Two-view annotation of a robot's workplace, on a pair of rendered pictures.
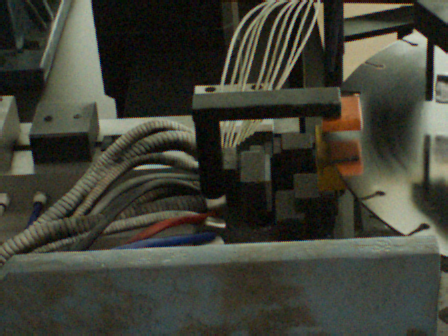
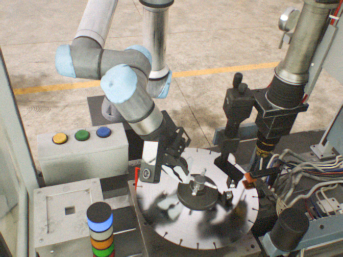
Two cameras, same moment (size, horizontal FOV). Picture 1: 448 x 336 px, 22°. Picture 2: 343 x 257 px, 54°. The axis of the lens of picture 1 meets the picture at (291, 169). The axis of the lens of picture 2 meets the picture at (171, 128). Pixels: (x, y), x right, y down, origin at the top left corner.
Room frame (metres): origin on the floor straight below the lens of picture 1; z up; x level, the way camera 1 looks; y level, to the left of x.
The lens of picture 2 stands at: (1.10, -0.47, 1.69)
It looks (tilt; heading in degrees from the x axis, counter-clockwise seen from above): 42 degrees down; 159
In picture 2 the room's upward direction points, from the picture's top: 6 degrees clockwise
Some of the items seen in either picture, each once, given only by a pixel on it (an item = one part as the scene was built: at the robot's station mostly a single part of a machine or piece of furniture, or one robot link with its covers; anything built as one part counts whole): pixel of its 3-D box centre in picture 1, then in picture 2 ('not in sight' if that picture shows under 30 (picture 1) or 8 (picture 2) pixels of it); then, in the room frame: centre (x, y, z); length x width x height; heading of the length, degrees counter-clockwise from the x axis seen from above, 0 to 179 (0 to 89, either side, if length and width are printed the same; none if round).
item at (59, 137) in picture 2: not in sight; (59, 138); (0.27, -0.53, 0.90); 0.04 x 0.04 x 0.02
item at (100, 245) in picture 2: not in sight; (101, 234); (0.74, -0.46, 1.08); 0.05 x 0.04 x 0.03; 0
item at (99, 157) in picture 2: not in sight; (84, 154); (0.28, -0.46, 0.82); 0.28 x 0.11 x 0.15; 90
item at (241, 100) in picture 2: not in sight; (234, 119); (0.58, -0.12, 1.17); 0.06 x 0.05 x 0.20; 81
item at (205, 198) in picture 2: not in sight; (198, 188); (0.60, -0.19, 0.96); 0.11 x 0.11 x 0.03
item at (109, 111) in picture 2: not in sight; (119, 101); (-0.02, -0.29, 0.80); 0.15 x 0.15 x 0.10
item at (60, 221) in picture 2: not in sight; (73, 225); (0.54, -0.52, 0.82); 0.18 x 0.18 x 0.15; 0
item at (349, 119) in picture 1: (278, 144); (260, 179); (0.60, 0.01, 0.95); 0.10 x 0.03 x 0.07; 90
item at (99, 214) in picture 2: not in sight; (99, 216); (0.74, -0.46, 1.14); 0.05 x 0.04 x 0.03; 0
